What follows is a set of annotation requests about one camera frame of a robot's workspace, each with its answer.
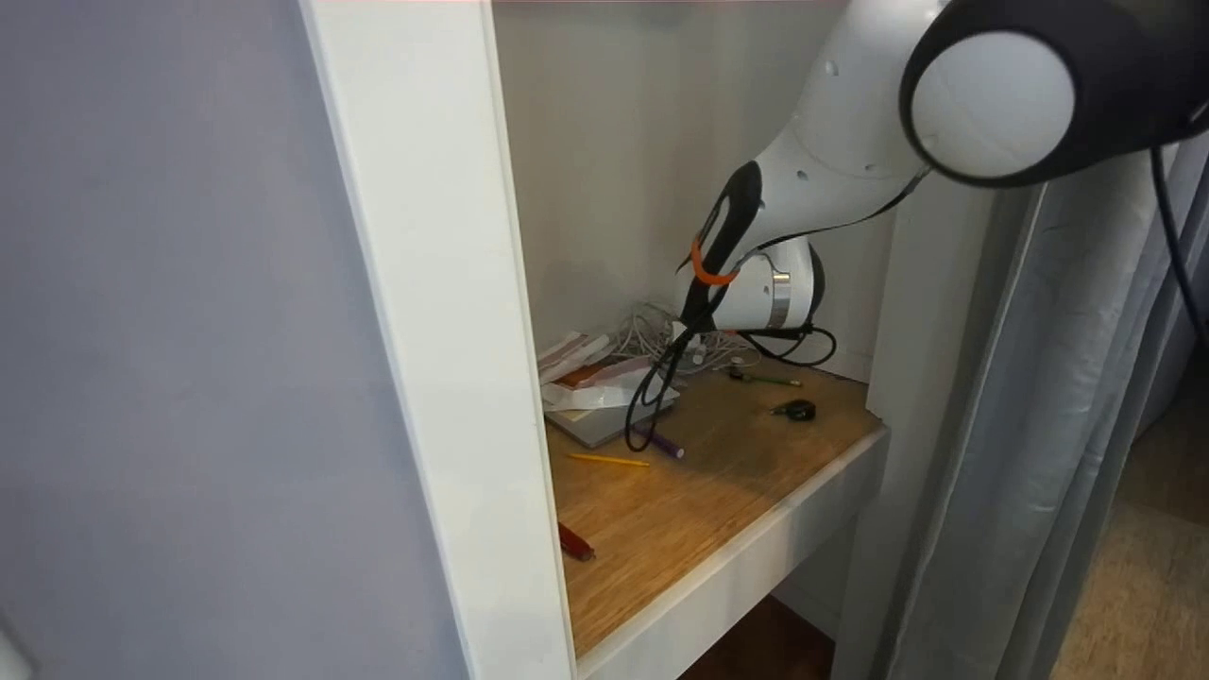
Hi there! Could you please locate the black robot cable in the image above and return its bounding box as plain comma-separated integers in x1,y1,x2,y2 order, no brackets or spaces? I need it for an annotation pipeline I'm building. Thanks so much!
624,143,1209,456

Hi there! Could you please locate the white closet door frame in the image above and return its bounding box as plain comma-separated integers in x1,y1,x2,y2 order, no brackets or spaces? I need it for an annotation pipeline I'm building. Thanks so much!
294,0,581,680

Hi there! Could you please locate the wooden table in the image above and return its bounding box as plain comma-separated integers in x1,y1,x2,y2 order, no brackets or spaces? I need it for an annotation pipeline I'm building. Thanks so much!
540,354,892,680

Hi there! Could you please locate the purple marker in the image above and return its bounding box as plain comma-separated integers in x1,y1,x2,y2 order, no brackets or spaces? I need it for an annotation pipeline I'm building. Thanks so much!
635,427,692,461

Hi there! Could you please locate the white pink-edged envelope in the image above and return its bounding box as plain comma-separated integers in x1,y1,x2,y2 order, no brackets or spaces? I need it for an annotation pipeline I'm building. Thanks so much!
538,330,635,395

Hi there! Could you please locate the grey curtain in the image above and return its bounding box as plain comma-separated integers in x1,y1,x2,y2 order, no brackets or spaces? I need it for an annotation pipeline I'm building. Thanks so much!
828,135,1209,680

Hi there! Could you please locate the yellow pencil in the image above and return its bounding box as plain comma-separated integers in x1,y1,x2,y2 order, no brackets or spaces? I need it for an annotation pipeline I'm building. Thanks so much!
560,446,658,474

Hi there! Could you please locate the white cable bundle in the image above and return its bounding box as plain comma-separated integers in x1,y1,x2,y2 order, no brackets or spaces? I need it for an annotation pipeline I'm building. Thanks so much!
609,300,735,373

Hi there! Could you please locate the orange cable strap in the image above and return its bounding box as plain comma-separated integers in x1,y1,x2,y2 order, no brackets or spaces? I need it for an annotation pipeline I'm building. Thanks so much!
676,237,740,293

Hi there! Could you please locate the green pencil with orange eraser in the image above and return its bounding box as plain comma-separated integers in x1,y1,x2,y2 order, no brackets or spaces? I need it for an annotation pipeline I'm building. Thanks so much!
727,362,805,395

